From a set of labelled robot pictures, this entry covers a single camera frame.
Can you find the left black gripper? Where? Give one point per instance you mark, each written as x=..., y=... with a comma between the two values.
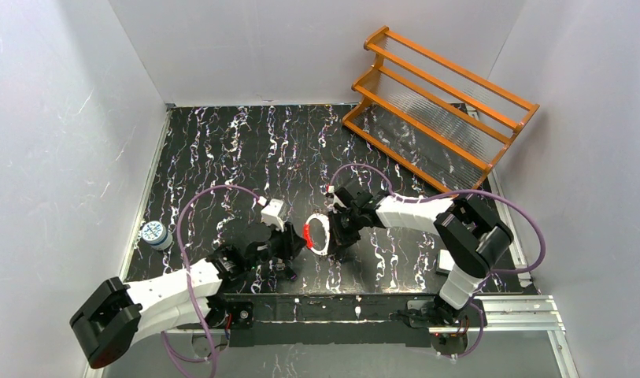
x=287, y=246

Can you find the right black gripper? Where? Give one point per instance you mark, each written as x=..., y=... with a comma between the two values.
x=342, y=227

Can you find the white red keyring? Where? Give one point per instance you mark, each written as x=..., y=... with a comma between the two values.
x=316, y=233

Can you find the silver key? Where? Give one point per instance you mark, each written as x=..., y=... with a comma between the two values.
x=285, y=269

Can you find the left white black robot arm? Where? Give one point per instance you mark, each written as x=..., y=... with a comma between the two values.
x=117, y=314

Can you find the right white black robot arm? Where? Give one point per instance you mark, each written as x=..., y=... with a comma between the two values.
x=474, y=234

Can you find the white box with red mark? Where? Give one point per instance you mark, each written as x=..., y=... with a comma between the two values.
x=444, y=263

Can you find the small blue white jar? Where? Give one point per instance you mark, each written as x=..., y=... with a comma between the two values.
x=156, y=235

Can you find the orange wooden rack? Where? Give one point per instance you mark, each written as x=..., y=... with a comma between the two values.
x=442, y=122

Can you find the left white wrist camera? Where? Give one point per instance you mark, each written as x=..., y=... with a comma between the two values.
x=272, y=212

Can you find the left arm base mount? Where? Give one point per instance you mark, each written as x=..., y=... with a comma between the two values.
x=229, y=313

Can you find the aluminium frame rail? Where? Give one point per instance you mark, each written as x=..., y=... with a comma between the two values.
x=345, y=318

